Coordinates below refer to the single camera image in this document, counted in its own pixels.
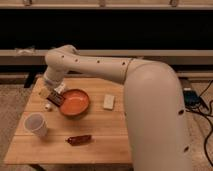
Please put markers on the blue power adapter box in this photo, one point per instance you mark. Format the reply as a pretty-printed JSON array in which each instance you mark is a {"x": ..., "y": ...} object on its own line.
[{"x": 191, "y": 98}]

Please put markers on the orange ceramic bowl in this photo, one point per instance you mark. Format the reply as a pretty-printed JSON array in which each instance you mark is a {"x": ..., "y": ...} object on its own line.
[{"x": 75, "y": 102}]

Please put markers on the white tube bottle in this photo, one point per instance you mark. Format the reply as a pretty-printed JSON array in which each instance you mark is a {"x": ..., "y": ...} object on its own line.
[{"x": 60, "y": 89}]

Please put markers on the wooden table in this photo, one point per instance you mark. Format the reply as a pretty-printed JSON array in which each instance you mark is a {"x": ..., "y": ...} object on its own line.
[{"x": 109, "y": 143}]

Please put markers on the brown chocolate bar eraser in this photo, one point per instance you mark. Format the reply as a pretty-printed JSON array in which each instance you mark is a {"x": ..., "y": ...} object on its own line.
[{"x": 56, "y": 99}]

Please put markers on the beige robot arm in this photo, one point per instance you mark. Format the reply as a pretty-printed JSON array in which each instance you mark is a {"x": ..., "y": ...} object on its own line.
[{"x": 153, "y": 104}]

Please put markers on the beige suction gripper head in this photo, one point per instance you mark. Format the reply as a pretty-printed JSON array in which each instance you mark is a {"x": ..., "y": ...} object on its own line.
[{"x": 44, "y": 92}]

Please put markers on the dark red sausage toy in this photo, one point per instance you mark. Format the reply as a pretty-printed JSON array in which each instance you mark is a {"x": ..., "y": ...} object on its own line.
[{"x": 76, "y": 140}]

